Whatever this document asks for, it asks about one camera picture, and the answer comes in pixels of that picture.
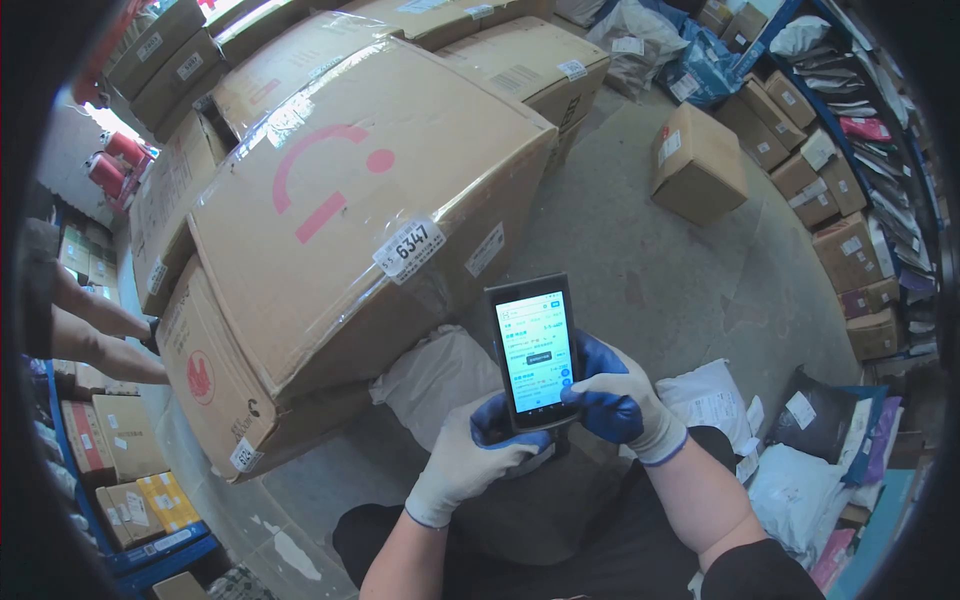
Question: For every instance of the person's left hand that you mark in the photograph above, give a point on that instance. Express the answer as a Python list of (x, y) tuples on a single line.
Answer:
[(450, 465)]

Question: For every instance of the person's right hand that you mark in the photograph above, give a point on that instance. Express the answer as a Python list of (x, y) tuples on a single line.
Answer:
[(634, 394)]

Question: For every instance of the person's right thumb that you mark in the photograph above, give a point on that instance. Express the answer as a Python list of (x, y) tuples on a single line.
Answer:
[(589, 388)]

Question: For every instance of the person's right index finger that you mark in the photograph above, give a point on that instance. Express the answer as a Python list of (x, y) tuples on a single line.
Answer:
[(604, 356)]

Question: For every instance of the person's right fingers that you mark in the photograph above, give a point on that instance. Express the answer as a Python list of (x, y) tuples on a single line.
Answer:
[(611, 420)]

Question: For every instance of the person's left thumb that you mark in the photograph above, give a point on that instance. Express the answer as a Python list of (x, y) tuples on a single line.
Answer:
[(491, 420)]

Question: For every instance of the black handheld scanner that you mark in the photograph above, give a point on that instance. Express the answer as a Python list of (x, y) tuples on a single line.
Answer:
[(534, 352)]

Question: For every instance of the white crumpled parcel bag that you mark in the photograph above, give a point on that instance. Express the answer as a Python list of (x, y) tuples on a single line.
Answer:
[(435, 379)]

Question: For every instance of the white labelled parcel bag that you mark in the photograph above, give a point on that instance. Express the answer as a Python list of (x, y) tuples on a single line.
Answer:
[(709, 405)]

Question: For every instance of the person's body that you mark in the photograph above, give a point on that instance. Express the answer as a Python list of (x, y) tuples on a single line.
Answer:
[(600, 577)]

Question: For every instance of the person's legs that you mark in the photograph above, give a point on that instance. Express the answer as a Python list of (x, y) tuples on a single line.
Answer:
[(360, 529)]

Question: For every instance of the large white parcel bag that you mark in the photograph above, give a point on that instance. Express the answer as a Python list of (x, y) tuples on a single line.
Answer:
[(795, 491)]

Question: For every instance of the black parcel bag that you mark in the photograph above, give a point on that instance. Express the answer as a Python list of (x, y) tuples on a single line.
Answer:
[(814, 420)]

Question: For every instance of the small plain cardboard carton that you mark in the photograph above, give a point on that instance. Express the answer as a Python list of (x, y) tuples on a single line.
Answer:
[(697, 165)]

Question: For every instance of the row of labelled cartons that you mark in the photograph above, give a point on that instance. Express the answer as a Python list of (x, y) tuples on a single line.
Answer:
[(840, 247)]

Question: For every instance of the large carton with pink mark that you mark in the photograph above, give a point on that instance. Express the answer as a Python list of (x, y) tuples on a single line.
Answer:
[(360, 195)]

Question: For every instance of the pink parcel bag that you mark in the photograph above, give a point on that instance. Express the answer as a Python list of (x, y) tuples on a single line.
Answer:
[(832, 559)]

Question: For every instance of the blue and purple parcel bags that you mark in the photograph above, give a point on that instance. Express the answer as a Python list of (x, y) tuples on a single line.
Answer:
[(874, 435)]

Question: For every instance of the carton with red round logo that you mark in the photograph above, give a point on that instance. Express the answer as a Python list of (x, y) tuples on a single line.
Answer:
[(217, 390)]

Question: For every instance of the carton with barcode label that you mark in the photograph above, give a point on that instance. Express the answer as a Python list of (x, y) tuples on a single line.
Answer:
[(525, 64)]

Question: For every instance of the pile of parcel bags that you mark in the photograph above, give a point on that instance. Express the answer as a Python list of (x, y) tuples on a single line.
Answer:
[(660, 45)]

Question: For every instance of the blue shelf with parcel bags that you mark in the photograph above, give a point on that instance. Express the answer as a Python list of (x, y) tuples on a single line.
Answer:
[(877, 127)]

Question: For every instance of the blue shelf with cartons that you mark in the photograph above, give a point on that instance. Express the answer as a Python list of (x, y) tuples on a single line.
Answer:
[(120, 465)]

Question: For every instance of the flat wide cardboard carton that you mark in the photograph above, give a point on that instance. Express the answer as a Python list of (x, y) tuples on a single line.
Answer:
[(435, 19)]

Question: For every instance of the tall printed cardboard carton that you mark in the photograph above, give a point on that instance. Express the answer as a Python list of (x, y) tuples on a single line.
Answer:
[(169, 202)]

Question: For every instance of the taped carton with pink stripe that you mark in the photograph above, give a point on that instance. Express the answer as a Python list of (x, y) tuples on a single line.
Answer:
[(292, 67)]

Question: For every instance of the red cylinders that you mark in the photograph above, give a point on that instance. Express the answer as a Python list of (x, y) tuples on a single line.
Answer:
[(116, 169)]

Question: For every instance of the stack of cartons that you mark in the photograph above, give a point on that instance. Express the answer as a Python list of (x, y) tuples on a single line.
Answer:
[(165, 67)]

